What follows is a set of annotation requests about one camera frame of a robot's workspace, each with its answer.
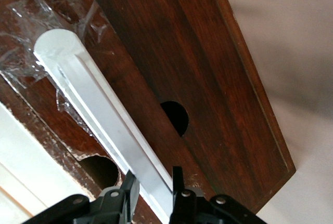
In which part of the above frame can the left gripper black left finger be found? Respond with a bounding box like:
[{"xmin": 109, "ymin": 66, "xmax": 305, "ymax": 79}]
[{"xmin": 24, "ymin": 169, "xmax": 141, "ymax": 224}]

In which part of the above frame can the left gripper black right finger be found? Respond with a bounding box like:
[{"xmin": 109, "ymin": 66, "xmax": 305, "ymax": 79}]
[{"xmin": 168, "ymin": 166, "xmax": 267, "ymax": 224}]

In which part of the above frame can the white plastic bar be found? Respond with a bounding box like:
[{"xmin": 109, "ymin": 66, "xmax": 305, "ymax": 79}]
[{"xmin": 33, "ymin": 28, "xmax": 174, "ymax": 224}]

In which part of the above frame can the dark wood drawer with handle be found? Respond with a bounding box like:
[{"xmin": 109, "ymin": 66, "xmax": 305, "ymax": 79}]
[{"xmin": 0, "ymin": 0, "xmax": 216, "ymax": 224}]

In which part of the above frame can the dark wood cabinet drawer front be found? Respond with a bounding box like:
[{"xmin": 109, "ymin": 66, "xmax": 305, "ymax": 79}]
[{"xmin": 80, "ymin": 0, "xmax": 297, "ymax": 215}]

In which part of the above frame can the white panel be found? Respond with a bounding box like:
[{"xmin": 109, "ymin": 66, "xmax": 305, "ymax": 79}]
[{"xmin": 0, "ymin": 101, "xmax": 92, "ymax": 224}]

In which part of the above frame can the clear adhesive tape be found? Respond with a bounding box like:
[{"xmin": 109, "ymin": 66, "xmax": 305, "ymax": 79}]
[{"xmin": 0, "ymin": 0, "xmax": 115, "ymax": 115}]

